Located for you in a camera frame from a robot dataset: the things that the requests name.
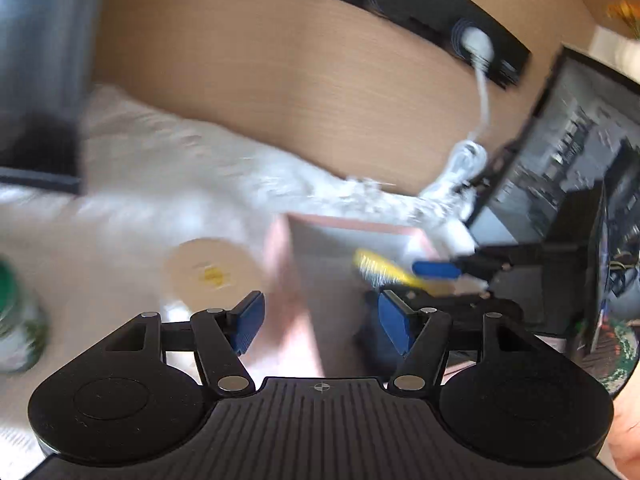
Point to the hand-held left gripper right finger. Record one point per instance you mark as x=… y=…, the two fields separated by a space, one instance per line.
x=394 y=321

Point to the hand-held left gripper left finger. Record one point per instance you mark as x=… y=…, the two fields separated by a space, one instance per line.
x=248 y=321

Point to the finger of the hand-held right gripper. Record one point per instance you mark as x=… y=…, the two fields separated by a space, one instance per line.
x=465 y=302
x=436 y=269

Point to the yellow brush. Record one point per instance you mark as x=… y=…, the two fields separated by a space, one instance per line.
x=387 y=271

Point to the pink box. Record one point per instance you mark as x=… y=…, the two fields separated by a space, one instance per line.
x=325 y=300

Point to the green lid jar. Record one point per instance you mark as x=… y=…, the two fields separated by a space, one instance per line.
x=20 y=332

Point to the person's right forearm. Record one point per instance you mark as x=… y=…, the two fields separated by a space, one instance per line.
x=627 y=435

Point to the cream lid jar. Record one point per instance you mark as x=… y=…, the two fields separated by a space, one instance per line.
x=215 y=272

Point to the black monitor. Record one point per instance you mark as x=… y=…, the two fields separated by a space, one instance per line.
x=555 y=160

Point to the white fluffy blanket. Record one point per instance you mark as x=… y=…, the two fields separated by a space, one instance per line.
x=165 y=170

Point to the yellow flower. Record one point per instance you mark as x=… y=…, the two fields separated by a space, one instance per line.
x=625 y=12

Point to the dark object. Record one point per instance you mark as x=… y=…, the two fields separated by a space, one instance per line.
x=40 y=155

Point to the black wall socket strip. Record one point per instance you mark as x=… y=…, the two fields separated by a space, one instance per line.
x=400 y=5

